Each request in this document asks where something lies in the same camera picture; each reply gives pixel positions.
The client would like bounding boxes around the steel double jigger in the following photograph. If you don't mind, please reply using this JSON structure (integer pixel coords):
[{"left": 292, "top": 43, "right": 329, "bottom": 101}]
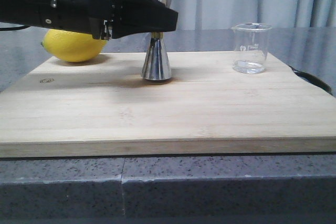
[{"left": 141, "top": 0, "right": 172, "bottom": 82}]

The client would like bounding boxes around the wooden cutting board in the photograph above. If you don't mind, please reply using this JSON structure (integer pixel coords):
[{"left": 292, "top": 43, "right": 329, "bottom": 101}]
[{"left": 1, "top": 51, "right": 335, "bottom": 158}]

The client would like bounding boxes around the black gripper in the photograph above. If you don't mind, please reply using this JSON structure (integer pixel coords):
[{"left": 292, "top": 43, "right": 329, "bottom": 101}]
[{"left": 1, "top": 0, "right": 112, "bottom": 40}]

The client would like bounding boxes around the clear glass beaker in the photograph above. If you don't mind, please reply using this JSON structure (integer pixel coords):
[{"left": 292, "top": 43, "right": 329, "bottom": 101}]
[{"left": 232, "top": 23, "right": 272, "bottom": 74}]

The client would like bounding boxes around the yellow lemon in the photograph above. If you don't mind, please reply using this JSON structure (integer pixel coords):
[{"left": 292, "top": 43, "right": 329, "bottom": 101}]
[{"left": 41, "top": 29, "right": 107, "bottom": 62}]

